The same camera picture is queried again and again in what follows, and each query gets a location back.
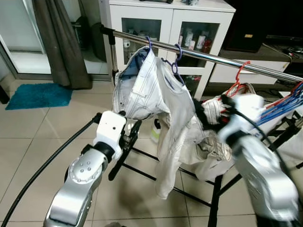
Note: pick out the pale green bottle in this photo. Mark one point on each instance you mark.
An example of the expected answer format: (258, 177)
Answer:
(155, 132)

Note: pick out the red plastic hanger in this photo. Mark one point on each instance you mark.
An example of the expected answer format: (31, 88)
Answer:
(236, 81)

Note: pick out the teal bath mat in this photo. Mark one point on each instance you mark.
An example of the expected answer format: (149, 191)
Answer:
(38, 96)

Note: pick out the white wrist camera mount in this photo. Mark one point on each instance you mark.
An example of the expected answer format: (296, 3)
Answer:
(111, 127)
(246, 111)

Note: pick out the glass sliding door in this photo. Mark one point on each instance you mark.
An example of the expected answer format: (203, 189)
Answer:
(19, 28)

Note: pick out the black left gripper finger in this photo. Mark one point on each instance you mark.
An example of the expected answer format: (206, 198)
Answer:
(136, 130)
(127, 124)

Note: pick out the grey curtain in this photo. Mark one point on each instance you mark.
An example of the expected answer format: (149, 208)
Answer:
(61, 42)

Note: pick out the white low drawer cabinet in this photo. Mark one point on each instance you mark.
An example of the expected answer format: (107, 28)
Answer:
(246, 76)

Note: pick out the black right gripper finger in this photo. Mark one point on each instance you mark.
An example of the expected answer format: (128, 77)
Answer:
(210, 122)
(198, 109)

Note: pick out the blue plastic hanger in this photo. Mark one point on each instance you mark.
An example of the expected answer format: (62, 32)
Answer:
(279, 112)
(293, 97)

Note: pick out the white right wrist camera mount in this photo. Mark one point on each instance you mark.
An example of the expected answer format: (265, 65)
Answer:
(246, 111)

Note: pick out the black rack with silver rail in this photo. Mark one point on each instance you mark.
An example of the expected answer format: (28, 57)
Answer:
(213, 57)

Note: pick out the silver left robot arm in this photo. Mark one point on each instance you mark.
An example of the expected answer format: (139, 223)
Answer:
(78, 182)

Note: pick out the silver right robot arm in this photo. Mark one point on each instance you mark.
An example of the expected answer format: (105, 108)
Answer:
(262, 184)

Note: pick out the white denim garment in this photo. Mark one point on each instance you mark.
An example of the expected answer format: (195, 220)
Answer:
(147, 90)

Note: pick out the white glass door cabinet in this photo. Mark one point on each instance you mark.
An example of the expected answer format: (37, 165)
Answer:
(165, 14)

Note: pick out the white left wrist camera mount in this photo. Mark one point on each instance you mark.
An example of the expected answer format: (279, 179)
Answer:
(111, 127)

